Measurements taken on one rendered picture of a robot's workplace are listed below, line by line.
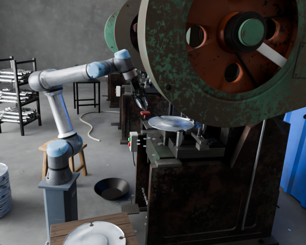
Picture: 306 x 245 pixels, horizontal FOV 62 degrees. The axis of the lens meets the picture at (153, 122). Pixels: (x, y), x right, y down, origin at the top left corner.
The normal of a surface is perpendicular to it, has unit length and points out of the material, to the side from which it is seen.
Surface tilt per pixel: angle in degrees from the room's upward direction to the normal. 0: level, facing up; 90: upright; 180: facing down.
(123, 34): 90
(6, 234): 0
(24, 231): 0
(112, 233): 0
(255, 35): 90
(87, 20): 90
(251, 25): 90
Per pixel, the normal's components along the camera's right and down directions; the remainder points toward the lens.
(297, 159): -0.42, 0.26
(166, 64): 0.22, 0.33
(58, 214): -0.07, 0.31
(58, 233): 0.06, -0.95
